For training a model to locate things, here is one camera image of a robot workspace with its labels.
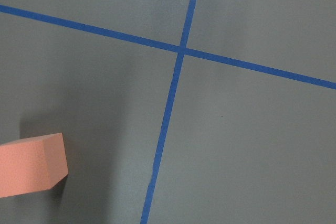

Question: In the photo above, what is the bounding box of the orange foam block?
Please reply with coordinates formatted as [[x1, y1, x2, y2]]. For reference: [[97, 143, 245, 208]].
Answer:
[[1, 133, 69, 198]]

